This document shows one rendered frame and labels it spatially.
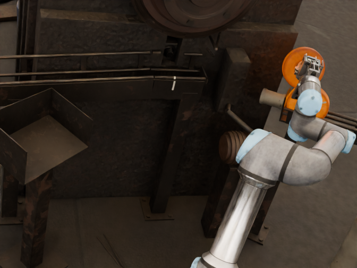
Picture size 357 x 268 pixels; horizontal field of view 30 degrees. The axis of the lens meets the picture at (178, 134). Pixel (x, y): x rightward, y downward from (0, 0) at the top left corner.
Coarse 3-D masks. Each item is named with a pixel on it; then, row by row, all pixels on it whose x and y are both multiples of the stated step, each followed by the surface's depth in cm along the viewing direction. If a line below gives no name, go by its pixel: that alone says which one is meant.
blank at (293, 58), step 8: (296, 48) 245; (304, 48) 243; (312, 48) 245; (288, 56) 243; (296, 56) 243; (312, 56) 243; (320, 56) 243; (288, 64) 244; (296, 64) 244; (288, 72) 245; (288, 80) 246; (296, 80) 246
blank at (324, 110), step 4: (292, 92) 243; (324, 92) 242; (288, 96) 245; (324, 96) 240; (288, 100) 245; (292, 100) 245; (296, 100) 244; (324, 100) 241; (328, 100) 242; (288, 104) 246; (292, 104) 246; (324, 104) 242; (328, 104) 242; (292, 108) 247; (324, 108) 243; (328, 108) 243; (320, 112) 244; (324, 112) 244; (320, 116) 245; (324, 116) 245
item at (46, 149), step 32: (32, 96) 214; (0, 128) 199; (32, 128) 220; (64, 128) 222; (0, 160) 206; (32, 160) 210; (64, 160) 212; (32, 192) 226; (32, 224) 234; (0, 256) 251; (32, 256) 245
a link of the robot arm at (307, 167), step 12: (324, 132) 219; (336, 132) 214; (348, 132) 218; (324, 144) 200; (336, 144) 205; (348, 144) 216; (300, 156) 183; (312, 156) 184; (324, 156) 188; (336, 156) 204; (288, 168) 183; (300, 168) 182; (312, 168) 183; (324, 168) 186; (288, 180) 184; (300, 180) 184; (312, 180) 185
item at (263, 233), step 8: (288, 136) 254; (272, 192) 271; (264, 200) 275; (272, 200) 274; (264, 208) 277; (256, 216) 281; (264, 216) 280; (256, 224) 284; (264, 224) 293; (256, 232) 286; (264, 232) 289; (256, 240) 284; (264, 240) 285
